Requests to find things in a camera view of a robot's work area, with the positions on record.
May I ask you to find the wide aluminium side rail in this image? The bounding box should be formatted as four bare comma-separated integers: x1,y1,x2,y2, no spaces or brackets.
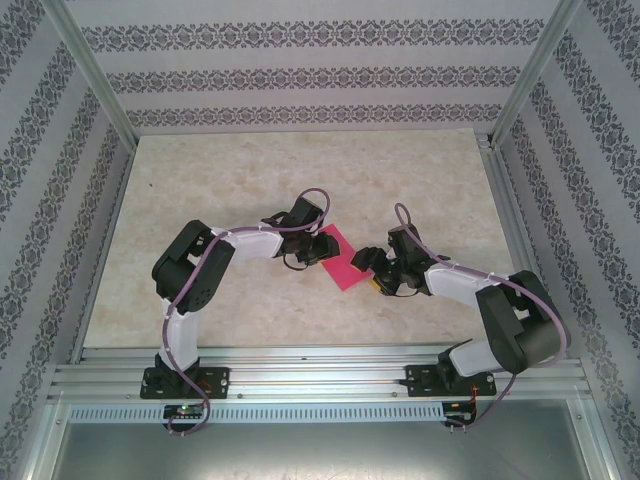
479,134,569,359

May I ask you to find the circuit board with green light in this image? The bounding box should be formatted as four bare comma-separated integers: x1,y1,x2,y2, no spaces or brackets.
162,403,207,420

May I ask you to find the slotted grey cable duct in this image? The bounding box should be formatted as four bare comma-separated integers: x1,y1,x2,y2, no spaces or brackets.
67,402,449,425

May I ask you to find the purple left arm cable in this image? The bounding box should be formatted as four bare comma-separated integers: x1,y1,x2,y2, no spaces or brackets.
162,187,332,440

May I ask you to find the grey metal sheet panel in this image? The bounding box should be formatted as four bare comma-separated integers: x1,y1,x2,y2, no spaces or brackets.
44,399,609,480

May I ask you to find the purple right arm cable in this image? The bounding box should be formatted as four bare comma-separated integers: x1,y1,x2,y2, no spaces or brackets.
394,202,572,435

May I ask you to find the pink paper sheet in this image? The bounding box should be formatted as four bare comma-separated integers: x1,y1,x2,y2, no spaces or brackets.
317,223,374,292

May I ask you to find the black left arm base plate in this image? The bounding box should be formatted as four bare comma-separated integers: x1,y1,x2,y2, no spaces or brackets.
141,366,232,401

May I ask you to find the aluminium mounting rail beam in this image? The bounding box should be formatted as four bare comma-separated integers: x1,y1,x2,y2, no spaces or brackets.
47,343,587,404

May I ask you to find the narrow aluminium side rail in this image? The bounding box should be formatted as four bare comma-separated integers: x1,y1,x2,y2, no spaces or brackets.
69,144,137,364

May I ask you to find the aluminium frame post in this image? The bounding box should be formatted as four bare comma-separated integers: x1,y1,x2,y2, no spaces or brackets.
38,0,140,151
492,0,586,149

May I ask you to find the black right gripper cable loop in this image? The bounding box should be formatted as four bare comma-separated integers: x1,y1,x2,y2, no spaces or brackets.
387,284,427,300

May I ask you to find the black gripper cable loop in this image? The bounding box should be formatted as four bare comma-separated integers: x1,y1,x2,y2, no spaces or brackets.
387,284,427,300
280,252,310,274

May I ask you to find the black left gripper cable loop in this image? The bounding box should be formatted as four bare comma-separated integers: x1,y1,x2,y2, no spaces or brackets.
280,252,310,274

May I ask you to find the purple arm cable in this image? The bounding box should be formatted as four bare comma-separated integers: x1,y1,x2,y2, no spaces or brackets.
394,202,572,435
162,187,332,440

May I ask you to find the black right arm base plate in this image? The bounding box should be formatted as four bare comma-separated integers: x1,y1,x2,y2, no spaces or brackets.
405,363,497,399

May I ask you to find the circuit board with orange part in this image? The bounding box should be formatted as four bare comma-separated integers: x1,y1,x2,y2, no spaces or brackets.
443,399,479,426

